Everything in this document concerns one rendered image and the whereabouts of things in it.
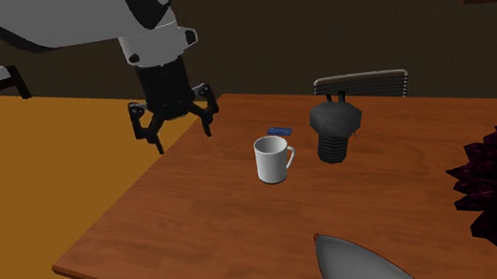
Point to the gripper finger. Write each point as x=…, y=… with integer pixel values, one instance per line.
x=144, y=125
x=207, y=106

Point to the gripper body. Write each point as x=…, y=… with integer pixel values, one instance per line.
x=162, y=85

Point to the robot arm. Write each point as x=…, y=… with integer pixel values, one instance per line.
x=74, y=13

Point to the small blue flat block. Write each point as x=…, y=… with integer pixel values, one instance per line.
x=279, y=131

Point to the white mug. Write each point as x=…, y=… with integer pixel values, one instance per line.
x=272, y=158

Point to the brown wooden table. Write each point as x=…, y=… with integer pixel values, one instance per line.
x=221, y=226

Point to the dark grey bolt-shaped object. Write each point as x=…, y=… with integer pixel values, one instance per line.
x=335, y=131

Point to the grey pointed oval object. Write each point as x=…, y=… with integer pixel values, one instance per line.
x=357, y=269

